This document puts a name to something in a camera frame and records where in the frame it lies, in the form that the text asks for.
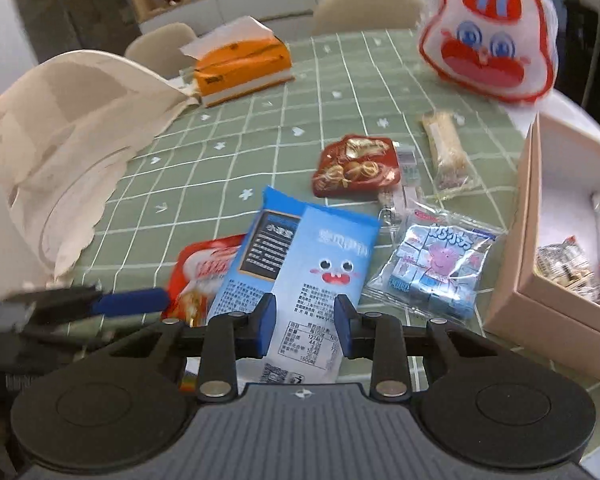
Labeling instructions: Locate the blue monster face snack packet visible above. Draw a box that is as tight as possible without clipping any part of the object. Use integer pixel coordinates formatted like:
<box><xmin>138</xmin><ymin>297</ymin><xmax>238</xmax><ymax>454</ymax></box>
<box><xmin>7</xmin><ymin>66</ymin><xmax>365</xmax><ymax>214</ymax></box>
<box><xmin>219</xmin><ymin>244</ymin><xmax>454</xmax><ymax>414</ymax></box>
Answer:
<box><xmin>207</xmin><ymin>186</ymin><xmax>381</xmax><ymax>386</ymax></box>

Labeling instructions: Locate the blue cube candy packet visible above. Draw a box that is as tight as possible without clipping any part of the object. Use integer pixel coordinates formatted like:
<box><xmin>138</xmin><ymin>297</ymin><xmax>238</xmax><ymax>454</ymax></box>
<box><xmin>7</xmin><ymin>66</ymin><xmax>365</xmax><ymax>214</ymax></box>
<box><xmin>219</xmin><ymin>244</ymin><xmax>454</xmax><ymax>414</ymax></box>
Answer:
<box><xmin>365</xmin><ymin>197</ymin><xmax>508</xmax><ymax>323</ymax></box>

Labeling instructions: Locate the orange tissue box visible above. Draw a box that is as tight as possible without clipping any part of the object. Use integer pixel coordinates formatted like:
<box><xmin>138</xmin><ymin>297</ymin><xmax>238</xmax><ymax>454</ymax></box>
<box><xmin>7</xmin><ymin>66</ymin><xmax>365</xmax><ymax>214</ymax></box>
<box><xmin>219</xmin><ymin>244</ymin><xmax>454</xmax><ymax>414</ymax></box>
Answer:
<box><xmin>180</xmin><ymin>16</ymin><xmax>293</xmax><ymax>108</ymax></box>

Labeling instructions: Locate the dark red nut packet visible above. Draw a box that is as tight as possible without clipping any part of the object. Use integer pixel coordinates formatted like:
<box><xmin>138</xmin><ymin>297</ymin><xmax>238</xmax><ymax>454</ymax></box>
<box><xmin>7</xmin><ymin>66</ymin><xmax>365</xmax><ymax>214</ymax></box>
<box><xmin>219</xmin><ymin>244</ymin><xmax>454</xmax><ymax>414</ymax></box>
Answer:
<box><xmin>311</xmin><ymin>134</ymin><xmax>401</xmax><ymax>198</ymax></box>

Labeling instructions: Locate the beige bar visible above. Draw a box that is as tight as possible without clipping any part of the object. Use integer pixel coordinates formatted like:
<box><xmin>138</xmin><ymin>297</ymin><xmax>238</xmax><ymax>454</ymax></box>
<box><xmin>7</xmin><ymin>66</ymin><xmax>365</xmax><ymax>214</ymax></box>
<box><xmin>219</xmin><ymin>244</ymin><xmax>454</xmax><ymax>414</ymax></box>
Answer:
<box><xmin>420</xmin><ymin>110</ymin><xmax>481</xmax><ymax>201</ymax></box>

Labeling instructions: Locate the red white rabbit face bag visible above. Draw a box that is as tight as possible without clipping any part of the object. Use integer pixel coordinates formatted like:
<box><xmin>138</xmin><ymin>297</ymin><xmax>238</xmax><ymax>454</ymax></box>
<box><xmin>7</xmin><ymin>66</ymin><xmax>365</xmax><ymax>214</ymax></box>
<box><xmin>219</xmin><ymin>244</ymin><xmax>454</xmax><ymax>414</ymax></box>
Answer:
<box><xmin>417</xmin><ymin>0</ymin><xmax>561</xmax><ymax>106</ymax></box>

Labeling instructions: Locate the beige dining chair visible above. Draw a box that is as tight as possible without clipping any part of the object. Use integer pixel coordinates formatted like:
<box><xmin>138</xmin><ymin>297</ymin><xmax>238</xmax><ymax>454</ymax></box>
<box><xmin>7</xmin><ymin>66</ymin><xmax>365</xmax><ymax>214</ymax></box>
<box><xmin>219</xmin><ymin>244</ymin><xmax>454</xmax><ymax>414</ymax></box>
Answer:
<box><xmin>125</xmin><ymin>23</ymin><xmax>198</xmax><ymax>78</ymax></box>
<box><xmin>311</xmin><ymin>0</ymin><xmax>428</xmax><ymax>37</ymax></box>

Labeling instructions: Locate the red white rice cracker packet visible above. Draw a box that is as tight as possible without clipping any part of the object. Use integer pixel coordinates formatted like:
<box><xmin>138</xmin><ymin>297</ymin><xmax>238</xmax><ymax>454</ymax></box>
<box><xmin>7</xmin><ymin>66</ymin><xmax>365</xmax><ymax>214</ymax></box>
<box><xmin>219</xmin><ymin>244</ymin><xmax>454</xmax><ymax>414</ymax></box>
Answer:
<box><xmin>161</xmin><ymin>234</ymin><xmax>251</xmax><ymax>328</ymax></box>

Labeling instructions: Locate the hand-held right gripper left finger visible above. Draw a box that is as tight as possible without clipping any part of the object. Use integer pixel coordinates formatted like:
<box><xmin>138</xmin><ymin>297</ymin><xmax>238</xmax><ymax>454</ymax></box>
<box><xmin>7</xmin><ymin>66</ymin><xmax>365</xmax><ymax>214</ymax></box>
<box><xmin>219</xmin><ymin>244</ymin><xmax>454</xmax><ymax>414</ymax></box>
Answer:
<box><xmin>107</xmin><ymin>292</ymin><xmax>277</xmax><ymax>400</ymax></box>

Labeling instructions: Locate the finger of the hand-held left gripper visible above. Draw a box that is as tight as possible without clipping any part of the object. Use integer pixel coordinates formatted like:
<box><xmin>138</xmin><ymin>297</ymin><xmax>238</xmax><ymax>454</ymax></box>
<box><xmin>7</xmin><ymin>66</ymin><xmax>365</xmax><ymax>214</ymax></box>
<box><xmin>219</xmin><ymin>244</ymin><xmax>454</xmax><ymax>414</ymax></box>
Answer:
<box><xmin>17</xmin><ymin>319</ymin><xmax>131</xmax><ymax>348</ymax></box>
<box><xmin>2</xmin><ymin>285</ymin><xmax>171</xmax><ymax>319</ymax></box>

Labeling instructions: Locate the pink cardboard box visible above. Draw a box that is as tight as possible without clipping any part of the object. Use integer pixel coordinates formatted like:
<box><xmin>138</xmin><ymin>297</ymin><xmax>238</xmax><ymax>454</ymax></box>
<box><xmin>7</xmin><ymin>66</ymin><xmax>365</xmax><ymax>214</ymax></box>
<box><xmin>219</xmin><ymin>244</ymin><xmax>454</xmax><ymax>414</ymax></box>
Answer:
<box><xmin>482</xmin><ymin>112</ymin><xmax>600</xmax><ymax>386</ymax></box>

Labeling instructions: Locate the green checked tablecloth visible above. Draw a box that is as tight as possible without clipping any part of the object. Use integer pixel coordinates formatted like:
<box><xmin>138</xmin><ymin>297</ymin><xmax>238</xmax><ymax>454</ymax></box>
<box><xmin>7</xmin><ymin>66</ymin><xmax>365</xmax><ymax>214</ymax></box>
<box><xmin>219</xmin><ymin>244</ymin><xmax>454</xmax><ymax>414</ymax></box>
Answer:
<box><xmin>55</xmin><ymin>27</ymin><xmax>600</xmax><ymax>466</ymax></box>

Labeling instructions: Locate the clear snack strip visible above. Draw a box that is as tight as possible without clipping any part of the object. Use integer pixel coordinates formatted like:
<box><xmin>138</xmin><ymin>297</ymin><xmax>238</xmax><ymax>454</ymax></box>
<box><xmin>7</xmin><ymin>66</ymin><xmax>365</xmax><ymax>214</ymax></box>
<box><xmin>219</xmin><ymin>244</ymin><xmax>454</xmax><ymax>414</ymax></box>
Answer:
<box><xmin>377</xmin><ymin>144</ymin><xmax>427</xmax><ymax>228</ymax></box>

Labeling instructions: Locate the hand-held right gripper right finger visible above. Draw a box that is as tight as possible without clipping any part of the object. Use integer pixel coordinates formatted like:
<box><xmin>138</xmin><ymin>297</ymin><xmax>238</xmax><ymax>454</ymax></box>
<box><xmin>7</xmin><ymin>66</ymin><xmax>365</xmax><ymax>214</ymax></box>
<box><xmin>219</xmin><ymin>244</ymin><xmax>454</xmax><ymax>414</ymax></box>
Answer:
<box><xmin>334</xmin><ymin>295</ymin><xmax>498</xmax><ymax>400</ymax></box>

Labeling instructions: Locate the black fish tank cabinet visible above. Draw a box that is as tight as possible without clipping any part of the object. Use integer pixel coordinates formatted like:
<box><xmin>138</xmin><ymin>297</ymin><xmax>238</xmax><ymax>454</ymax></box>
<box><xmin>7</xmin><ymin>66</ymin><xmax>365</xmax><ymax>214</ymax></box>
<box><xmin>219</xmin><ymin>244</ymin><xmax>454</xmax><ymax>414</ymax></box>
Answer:
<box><xmin>562</xmin><ymin>0</ymin><xmax>600</xmax><ymax>111</ymax></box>

